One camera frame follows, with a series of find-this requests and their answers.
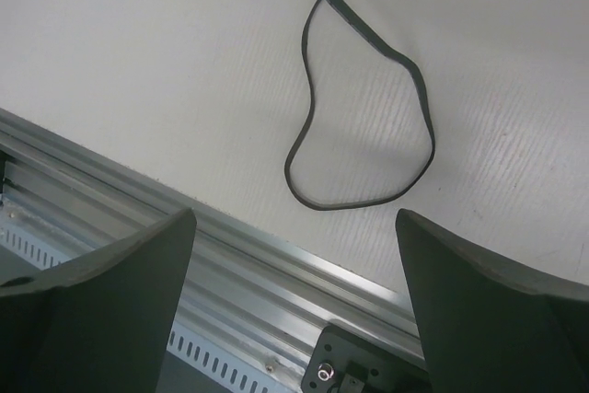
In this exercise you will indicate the aluminium mounting rail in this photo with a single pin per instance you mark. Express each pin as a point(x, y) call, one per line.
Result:
point(260, 299)

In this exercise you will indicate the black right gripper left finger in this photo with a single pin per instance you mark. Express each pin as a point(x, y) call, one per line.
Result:
point(100, 322)

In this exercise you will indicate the white slotted cable duct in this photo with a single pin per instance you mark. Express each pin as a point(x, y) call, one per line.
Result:
point(193, 363)

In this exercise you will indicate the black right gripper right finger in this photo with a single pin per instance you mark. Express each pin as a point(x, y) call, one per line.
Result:
point(488, 323)

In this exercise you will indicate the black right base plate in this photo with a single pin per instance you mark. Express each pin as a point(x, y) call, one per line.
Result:
point(344, 362)

